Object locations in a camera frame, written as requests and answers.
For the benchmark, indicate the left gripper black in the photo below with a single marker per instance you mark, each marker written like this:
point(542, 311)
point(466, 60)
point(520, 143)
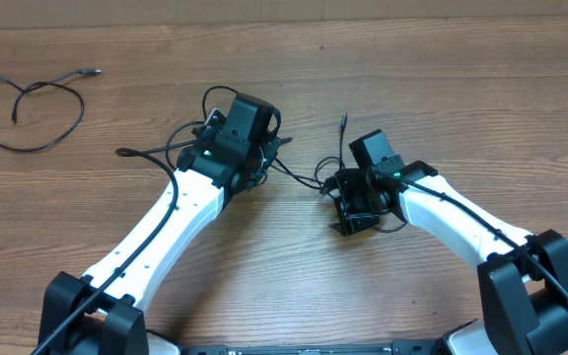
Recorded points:
point(270, 142)

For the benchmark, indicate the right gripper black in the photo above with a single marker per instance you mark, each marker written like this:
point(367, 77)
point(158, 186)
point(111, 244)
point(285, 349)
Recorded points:
point(353, 221)

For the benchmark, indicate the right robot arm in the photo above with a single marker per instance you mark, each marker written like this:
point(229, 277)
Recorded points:
point(522, 276)

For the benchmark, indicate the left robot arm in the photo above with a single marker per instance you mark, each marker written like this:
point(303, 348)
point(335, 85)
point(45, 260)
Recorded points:
point(104, 310)

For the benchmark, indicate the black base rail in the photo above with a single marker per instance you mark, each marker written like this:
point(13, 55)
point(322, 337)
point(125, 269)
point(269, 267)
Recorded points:
point(308, 349)

